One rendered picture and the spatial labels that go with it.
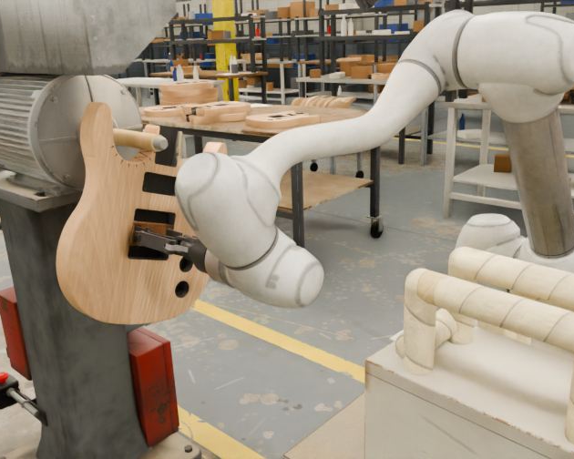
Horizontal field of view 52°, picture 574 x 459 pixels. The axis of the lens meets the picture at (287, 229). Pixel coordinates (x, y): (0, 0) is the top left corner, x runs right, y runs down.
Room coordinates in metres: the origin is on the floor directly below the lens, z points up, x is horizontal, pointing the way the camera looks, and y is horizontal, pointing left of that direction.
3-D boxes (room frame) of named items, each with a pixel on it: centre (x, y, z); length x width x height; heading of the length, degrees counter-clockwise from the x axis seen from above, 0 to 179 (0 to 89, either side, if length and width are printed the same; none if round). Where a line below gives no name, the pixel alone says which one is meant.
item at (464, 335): (0.60, -0.19, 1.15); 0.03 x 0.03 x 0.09
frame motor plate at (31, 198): (1.43, 0.58, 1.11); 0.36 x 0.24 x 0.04; 47
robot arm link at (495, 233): (1.43, -0.52, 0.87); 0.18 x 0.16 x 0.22; 42
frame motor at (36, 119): (1.39, 0.53, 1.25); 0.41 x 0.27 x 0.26; 47
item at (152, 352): (1.55, 0.47, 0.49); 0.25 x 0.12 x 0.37; 47
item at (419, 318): (0.54, -0.13, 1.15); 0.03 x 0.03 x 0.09
